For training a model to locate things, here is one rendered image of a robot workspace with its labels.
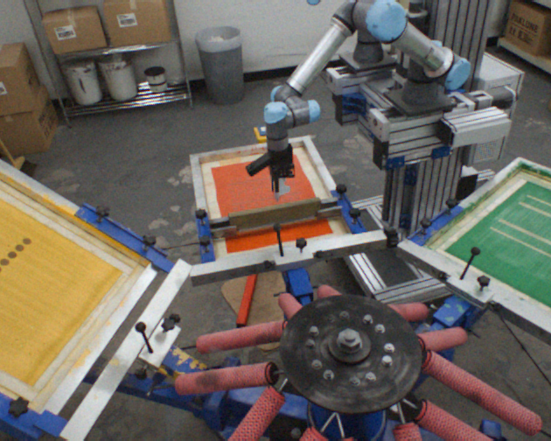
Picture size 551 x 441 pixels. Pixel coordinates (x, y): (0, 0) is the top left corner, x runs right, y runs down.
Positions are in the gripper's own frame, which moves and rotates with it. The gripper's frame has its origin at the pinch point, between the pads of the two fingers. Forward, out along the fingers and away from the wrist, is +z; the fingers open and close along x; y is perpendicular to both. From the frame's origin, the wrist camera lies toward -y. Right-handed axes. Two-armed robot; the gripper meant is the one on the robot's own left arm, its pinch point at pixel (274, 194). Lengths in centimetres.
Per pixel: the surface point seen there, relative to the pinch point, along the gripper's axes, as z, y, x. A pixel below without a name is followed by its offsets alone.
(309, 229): 16.3, 12.0, -4.2
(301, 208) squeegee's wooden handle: 7.9, 9.8, -0.9
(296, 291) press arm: 8.0, -2.4, -41.8
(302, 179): 16.1, 18.2, 29.6
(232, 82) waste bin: 87, 22, 317
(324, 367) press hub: -19, -8, -87
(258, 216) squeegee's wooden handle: 8.2, -6.8, -0.8
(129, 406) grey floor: 113, -78, 2
